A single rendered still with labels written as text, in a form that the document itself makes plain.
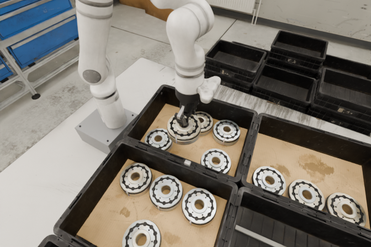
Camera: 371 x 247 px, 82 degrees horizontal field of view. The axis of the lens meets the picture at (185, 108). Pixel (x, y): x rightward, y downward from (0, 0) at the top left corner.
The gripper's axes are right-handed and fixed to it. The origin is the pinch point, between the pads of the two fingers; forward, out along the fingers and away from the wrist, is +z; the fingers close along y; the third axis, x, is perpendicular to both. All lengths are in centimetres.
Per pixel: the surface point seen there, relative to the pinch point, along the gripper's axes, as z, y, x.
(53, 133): 30, 13, -63
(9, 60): 56, -34, -183
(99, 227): 17.3, 35.1, -11.7
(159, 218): 17.2, 25.2, 2.7
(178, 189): 14.2, 16.2, 4.3
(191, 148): 17.2, -0.9, 1.2
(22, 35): 42, -53, -180
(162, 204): 14.0, 22.4, 2.2
